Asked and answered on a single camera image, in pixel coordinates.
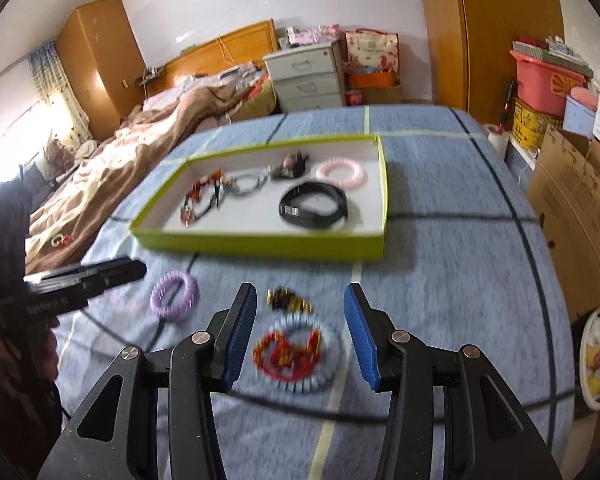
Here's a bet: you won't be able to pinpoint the brown cardboard box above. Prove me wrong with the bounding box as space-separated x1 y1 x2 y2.
527 127 600 321

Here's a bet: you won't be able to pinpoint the light blue spiral hair tie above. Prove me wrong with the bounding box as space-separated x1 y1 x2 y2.
266 311 344 395

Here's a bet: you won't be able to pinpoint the wooden headboard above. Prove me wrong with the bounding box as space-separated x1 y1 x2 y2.
147 20 279 96

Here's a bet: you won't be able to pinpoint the grey drawer cabinet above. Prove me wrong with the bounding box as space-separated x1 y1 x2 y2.
263 41 346 114

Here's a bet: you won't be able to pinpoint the wooden wardrobe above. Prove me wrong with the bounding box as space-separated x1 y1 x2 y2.
422 0 565 124

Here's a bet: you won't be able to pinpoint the light blue storage box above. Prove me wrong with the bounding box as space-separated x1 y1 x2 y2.
562 87 598 139

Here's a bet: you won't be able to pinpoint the bear and ball hair tie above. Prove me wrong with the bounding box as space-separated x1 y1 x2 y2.
270 150 311 181

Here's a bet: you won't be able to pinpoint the blue-grey flower hair tie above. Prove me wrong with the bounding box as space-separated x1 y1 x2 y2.
224 169 274 198

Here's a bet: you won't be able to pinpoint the red gold bead bracelet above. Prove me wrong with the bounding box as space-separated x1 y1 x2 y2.
251 327 324 380

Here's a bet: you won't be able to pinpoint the orange box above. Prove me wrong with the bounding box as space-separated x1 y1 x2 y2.
348 72 398 89

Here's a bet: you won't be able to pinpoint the left hand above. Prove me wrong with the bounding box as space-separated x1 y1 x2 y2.
0 316 60 396

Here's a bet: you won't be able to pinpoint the red white gift bag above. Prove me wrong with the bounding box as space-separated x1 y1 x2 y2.
344 28 400 74

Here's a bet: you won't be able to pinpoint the corner wooden cabinet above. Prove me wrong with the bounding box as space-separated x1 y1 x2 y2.
55 0 146 141

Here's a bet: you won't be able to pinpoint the cola bottle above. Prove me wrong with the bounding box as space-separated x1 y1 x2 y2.
346 89 363 106

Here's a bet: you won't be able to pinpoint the pink items on cabinet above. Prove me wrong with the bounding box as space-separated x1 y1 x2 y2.
284 24 340 48

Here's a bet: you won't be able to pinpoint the pink plastic tub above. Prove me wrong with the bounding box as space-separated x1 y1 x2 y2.
509 50 588 117

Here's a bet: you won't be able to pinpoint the red knotted cord bracelet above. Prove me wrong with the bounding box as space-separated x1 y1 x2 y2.
179 168 226 229

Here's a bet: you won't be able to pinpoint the green shallow cardboard box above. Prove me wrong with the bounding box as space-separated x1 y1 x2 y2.
131 134 389 262

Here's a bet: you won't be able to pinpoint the yellow patterned tin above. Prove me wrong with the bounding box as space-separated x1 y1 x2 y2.
512 99 564 152

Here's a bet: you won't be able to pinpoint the black smart band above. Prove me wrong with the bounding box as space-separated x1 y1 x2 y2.
278 181 349 230

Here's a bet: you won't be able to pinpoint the floral curtain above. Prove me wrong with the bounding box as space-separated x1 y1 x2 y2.
27 41 93 153

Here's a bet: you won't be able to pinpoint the black gold bow hair tie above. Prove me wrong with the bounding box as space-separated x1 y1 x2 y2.
265 285 315 316

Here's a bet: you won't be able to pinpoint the purple spiral hair tie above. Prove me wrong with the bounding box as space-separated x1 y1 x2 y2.
148 268 202 323

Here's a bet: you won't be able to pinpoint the pink spiral hair tie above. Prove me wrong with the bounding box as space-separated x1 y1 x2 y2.
314 156 368 192

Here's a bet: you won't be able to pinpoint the brown fleece blanket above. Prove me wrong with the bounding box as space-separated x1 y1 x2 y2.
26 84 249 274

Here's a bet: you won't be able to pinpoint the black beaded hair tie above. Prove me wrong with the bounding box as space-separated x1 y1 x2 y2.
191 179 232 224

